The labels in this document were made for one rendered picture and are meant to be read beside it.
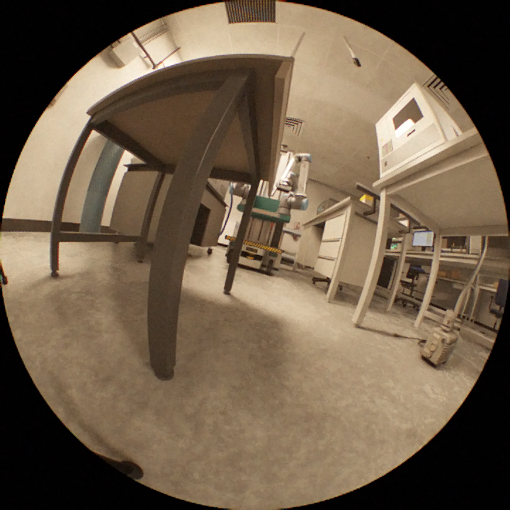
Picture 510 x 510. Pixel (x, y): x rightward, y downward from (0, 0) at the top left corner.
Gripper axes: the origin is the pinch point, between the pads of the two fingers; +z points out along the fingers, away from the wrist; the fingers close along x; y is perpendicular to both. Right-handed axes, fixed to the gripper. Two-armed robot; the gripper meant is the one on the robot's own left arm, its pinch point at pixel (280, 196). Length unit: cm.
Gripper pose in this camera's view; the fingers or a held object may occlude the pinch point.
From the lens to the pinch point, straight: 141.4
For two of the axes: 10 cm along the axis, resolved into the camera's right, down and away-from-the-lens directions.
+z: -4.4, 8.5, -2.9
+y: -1.2, -3.8, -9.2
